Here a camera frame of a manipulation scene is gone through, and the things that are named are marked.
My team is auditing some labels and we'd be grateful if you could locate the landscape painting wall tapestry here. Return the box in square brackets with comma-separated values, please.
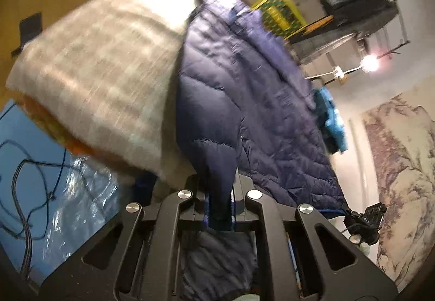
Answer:
[362, 82, 434, 290]

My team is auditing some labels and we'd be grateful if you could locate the grey plaid hanging garment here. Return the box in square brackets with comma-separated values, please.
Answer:
[290, 30, 355, 65]

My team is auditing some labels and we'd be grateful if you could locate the light blue garment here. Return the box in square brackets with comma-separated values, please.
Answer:
[313, 87, 347, 154]

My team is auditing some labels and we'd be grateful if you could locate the yellow green patterned storage box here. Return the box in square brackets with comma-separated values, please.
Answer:
[251, 0, 307, 39]

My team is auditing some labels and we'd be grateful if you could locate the navy blue quilted down jacket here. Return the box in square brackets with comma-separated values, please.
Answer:
[176, 0, 345, 300]

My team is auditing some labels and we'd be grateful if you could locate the grey white plaid bed blanket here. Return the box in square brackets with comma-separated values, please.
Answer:
[6, 0, 239, 188]

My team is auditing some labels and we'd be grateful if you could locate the dark hanging coat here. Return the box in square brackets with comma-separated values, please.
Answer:
[319, 0, 398, 33]

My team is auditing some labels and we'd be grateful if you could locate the black cable on floor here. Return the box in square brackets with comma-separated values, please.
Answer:
[0, 139, 69, 283]

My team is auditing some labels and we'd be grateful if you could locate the black metal clothes rack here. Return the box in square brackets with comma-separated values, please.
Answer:
[288, 0, 411, 85]

